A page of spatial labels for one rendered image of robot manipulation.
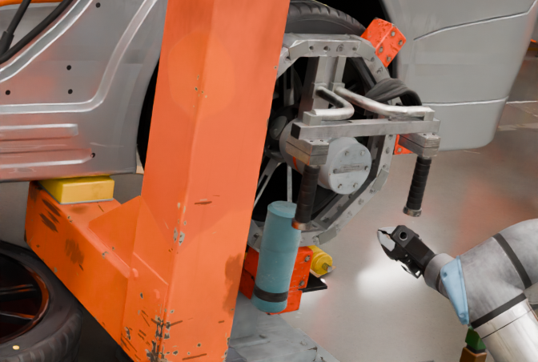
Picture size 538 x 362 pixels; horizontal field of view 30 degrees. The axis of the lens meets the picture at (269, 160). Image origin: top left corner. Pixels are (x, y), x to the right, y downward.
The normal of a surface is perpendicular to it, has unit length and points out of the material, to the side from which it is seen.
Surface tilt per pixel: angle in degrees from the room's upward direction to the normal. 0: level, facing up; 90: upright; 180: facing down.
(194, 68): 90
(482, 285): 68
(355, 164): 90
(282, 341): 0
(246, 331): 90
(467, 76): 90
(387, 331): 0
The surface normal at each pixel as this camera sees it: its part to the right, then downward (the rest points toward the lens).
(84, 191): 0.56, 0.36
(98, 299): -0.81, 0.06
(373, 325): 0.17, -0.93
